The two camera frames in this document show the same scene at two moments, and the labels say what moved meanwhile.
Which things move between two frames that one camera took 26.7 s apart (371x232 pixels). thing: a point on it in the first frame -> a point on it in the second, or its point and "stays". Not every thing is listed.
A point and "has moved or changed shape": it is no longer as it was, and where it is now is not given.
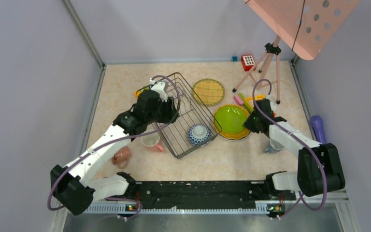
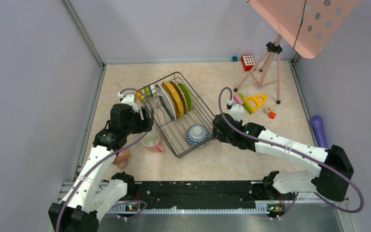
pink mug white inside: [152, 141] stays
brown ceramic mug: [121, 155] stays
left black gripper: [170, 110] -> [143, 123]
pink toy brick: [238, 100] stays
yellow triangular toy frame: [249, 100] stays
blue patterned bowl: [198, 133] stays
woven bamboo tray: [208, 92] -> [181, 95]
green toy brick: [246, 104] stays
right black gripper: [248, 124] -> [218, 135]
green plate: [230, 119] has moved or changed shape
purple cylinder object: [317, 123] stays
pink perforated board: [306, 25] stays
